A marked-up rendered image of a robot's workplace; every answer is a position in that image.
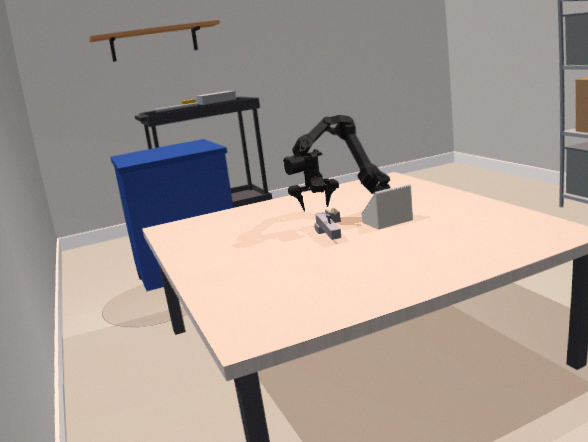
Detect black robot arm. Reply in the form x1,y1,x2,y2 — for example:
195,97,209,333
283,115,391,194

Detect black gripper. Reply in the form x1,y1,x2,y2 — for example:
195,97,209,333
288,169,339,212

